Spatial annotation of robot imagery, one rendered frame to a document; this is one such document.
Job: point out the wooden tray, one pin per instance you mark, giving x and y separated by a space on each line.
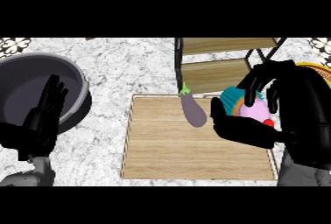
194 143

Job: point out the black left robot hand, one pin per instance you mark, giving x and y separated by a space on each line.
38 128

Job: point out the yellow rimmed plate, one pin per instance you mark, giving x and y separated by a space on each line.
321 68

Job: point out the wooden tiered shelf, black frame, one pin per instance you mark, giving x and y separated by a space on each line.
219 70

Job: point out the purple eggplant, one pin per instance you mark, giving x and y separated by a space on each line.
192 108

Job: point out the grey pot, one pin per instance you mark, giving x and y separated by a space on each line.
40 84

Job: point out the pink cupcake with teal wrapper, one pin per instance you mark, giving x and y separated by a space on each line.
250 108

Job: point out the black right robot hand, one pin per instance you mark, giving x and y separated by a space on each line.
301 116

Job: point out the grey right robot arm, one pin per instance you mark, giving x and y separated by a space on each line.
301 175

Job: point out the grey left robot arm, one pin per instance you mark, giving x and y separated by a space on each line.
32 173

